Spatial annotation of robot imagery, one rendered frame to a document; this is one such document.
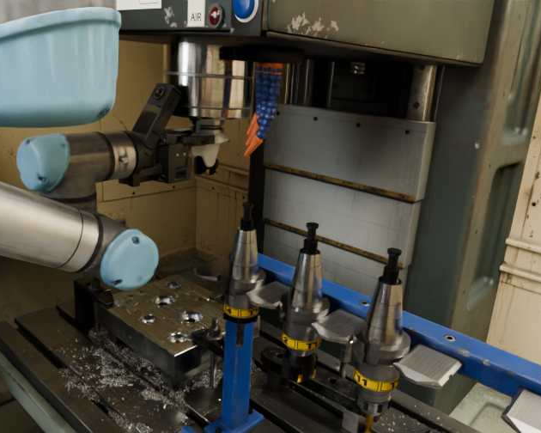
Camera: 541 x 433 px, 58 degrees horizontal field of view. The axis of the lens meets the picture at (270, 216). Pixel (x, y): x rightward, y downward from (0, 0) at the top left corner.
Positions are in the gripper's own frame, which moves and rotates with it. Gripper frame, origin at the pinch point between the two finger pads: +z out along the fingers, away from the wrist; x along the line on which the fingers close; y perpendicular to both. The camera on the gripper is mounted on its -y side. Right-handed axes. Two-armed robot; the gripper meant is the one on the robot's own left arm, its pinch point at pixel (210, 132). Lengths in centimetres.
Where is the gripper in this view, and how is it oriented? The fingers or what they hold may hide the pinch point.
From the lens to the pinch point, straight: 93.4
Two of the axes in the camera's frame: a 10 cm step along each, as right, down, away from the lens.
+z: 5.9, -1.9, 7.8
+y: -0.7, 9.5, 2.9
